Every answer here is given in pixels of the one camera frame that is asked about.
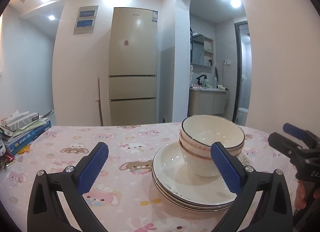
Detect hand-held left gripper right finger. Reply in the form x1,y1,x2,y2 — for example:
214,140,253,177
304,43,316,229
210,142,293,232

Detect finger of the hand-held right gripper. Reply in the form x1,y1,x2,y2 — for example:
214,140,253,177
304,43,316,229
268,132,313,159
283,123,320,149

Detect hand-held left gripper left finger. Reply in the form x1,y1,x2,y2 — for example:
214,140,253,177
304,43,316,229
27,142,109,232

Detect ribbed white pink-rim bowl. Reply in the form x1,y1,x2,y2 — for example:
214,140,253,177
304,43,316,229
178,130,245,158
178,141,222,178

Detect white black-rim bowl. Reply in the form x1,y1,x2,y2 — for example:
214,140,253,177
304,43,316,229
181,115,245,150

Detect white cartoon rim plate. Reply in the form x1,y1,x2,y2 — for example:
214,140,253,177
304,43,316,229
152,143,250,204
152,172,238,208

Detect white plate cartoons and lettering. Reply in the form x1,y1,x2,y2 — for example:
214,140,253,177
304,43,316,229
153,177,236,212

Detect person's right hand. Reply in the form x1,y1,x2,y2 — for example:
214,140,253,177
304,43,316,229
294,181,307,210

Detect pink cartoon printed tablecloth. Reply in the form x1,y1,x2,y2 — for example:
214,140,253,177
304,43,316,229
0,121,303,232

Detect beige vanity cabinet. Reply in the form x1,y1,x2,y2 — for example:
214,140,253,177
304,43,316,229
189,89,227,115

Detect pale green book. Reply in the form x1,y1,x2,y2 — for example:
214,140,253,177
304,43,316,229
12,117,48,135

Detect stack of books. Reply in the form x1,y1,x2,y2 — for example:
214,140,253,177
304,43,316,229
7,119,52,155

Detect grey patterned tissue box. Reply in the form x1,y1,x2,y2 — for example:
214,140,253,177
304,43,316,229
5,111,40,131

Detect black faucet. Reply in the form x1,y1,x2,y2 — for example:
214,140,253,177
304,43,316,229
196,74,208,87

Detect mirror cabinet with shelves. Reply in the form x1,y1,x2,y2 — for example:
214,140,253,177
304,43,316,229
190,33,214,67

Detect beige three-door refrigerator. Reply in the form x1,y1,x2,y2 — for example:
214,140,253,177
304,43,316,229
108,7,158,126

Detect wooden handle broom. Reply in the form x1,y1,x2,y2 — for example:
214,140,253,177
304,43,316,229
95,76,104,126

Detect dark bathroom door frame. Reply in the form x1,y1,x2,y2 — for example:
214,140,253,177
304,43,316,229
234,21,248,124

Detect grey wall panel blue windows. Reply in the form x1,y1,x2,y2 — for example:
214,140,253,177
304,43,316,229
73,5,99,35

